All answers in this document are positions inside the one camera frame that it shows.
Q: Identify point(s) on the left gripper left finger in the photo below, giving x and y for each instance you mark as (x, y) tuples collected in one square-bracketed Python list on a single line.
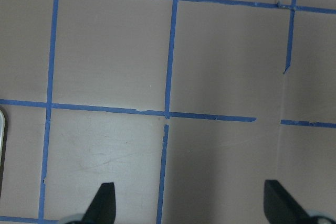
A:
[(103, 206)]

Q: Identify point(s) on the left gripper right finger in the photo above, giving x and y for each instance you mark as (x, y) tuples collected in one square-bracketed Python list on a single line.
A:
[(280, 207)]

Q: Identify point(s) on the cream plastic tray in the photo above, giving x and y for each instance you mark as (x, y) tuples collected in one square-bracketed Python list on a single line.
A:
[(3, 131)]

